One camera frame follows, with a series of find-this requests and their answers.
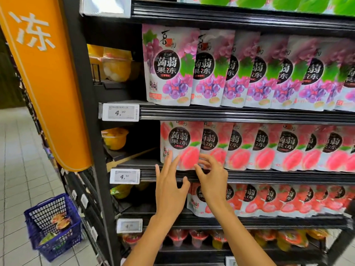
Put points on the strip of small white tags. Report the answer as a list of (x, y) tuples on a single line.
[(83, 202)]

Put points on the person's right hand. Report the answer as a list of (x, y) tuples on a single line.
[(215, 185)]

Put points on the person's left forearm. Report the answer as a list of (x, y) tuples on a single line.
[(150, 243)]

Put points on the dark grey metal shelf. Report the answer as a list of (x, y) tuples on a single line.
[(222, 114)]

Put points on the row of green-white bags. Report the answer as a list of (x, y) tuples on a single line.
[(277, 2)]

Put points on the row of pink-white bags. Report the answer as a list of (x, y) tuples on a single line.
[(288, 146)]

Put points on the orange aisle sign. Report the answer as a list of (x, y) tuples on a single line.
[(50, 80)]

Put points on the blue plastic shopping basket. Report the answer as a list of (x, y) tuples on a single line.
[(36, 241)]

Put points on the orange snack packets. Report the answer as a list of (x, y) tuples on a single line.
[(61, 221)]

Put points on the row of red-white bags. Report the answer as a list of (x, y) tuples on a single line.
[(277, 199)]

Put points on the row of yellow tubs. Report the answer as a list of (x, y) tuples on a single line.
[(114, 66)]

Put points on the row of purple-white bags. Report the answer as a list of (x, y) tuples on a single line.
[(249, 74)]

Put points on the person's left hand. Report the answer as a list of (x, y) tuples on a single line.
[(171, 194)]

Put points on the person's right forearm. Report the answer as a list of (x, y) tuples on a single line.
[(244, 241)]

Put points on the red price tag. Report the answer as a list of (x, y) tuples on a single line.
[(231, 261)]

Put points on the row of small pink-lid cups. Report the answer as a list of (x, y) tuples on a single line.
[(194, 236)]

